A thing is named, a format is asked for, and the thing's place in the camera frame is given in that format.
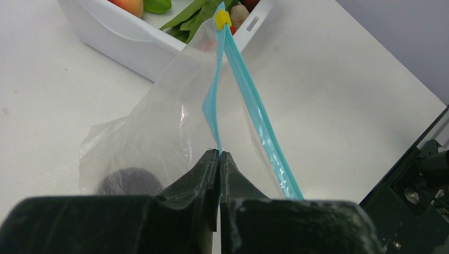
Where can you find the clear zip top bag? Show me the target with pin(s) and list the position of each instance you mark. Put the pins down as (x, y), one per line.
(182, 117)

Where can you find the dark red apple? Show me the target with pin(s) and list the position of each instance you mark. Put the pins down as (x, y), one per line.
(130, 181)

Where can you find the orange peach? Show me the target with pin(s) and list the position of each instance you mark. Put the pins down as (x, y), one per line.
(134, 7)

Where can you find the beige mushroom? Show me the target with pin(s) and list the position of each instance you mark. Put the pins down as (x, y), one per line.
(238, 15)

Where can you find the white plastic bin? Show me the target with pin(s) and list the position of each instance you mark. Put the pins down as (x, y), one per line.
(138, 43)

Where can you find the dark red radish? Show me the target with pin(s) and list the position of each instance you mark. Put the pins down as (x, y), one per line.
(249, 4)

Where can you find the green leafy vegetable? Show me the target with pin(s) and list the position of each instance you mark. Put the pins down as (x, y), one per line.
(185, 24)

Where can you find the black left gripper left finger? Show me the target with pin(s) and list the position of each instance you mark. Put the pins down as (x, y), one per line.
(181, 219)

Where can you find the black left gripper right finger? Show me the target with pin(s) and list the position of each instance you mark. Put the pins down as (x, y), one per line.
(253, 223)

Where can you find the green bell pepper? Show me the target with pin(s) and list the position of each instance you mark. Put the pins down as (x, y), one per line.
(157, 6)

